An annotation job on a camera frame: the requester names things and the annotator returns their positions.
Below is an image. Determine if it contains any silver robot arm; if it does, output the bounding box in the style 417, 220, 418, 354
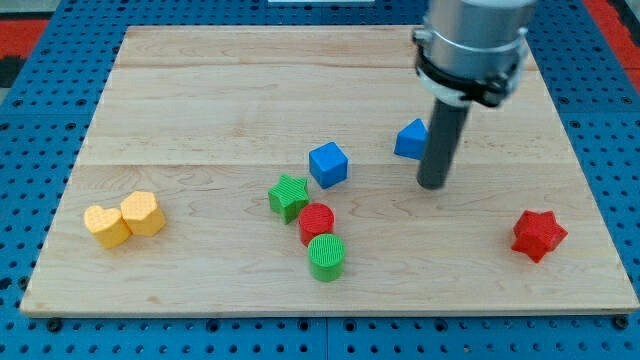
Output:
412, 0, 537, 107

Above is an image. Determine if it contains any green star block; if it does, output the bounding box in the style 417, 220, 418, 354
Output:
268, 174, 310, 224

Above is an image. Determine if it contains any yellow hexagon block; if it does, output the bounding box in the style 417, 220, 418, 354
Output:
120, 191, 166, 236

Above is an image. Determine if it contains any red star block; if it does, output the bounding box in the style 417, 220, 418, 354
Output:
511, 210, 568, 263

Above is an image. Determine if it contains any blue cube block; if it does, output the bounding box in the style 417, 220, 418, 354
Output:
309, 142, 348, 189

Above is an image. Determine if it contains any red cylinder block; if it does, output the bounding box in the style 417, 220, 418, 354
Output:
298, 203, 335, 247

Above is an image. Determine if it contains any green cylinder block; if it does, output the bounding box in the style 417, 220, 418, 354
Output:
307, 233, 346, 282

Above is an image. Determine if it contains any light wooden board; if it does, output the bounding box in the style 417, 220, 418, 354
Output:
20, 26, 639, 318

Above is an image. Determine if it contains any blue triangle block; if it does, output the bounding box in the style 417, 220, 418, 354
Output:
394, 118, 428, 160

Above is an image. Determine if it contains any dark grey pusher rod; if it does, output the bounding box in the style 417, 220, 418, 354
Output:
416, 99, 469, 190

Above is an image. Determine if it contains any yellow heart block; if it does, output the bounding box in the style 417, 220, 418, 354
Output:
83, 205, 132, 249

